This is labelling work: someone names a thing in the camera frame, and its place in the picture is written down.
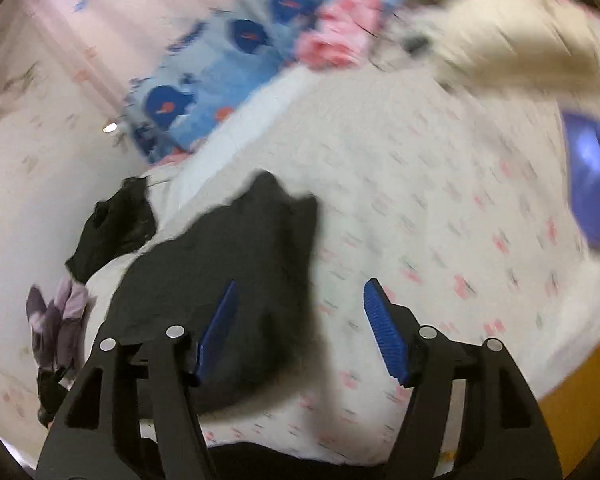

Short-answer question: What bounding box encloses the black puffer jacket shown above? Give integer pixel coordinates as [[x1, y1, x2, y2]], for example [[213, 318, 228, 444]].
[[97, 171, 321, 414]]

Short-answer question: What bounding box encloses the purple garment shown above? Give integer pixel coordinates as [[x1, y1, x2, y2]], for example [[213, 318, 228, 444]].
[[26, 276, 90, 375]]

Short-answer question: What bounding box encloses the black garment on bed edge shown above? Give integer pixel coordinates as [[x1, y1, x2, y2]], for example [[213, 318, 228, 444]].
[[66, 177, 157, 284]]

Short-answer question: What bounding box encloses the white cherry print bedsheet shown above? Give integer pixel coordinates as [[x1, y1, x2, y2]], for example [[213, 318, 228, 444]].
[[78, 64, 600, 466]]

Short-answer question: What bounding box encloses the blue purple plastic object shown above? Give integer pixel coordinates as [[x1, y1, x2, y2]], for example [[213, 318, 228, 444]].
[[560, 110, 600, 246]]

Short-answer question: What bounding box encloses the cream white pillow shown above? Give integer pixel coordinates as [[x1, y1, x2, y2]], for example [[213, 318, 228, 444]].
[[431, 0, 600, 93]]

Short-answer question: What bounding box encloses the blue whale print curtain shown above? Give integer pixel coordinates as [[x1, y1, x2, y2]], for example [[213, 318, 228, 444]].
[[122, 0, 406, 164]]

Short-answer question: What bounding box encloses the pink red floral cloth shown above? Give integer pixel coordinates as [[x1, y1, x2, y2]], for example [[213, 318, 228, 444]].
[[294, 0, 402, 70]]

